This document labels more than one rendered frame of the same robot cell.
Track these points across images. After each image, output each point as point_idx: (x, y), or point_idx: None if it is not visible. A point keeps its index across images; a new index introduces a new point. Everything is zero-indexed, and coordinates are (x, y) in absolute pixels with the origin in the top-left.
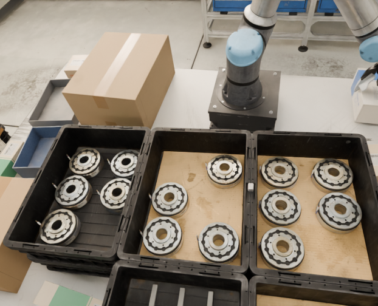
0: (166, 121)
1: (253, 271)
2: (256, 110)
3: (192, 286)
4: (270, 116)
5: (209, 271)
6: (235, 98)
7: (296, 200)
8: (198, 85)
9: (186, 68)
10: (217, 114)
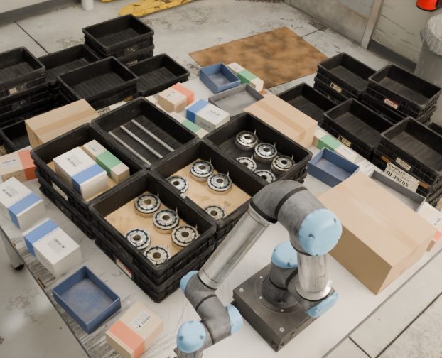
0: None
1: (147, 170)
2: (251, 283)
3: None
4: (238, 287)
5: (163, 159)
6: None
7: (160, 226)
8: (340, 300)
9: (376, 308)
10: None
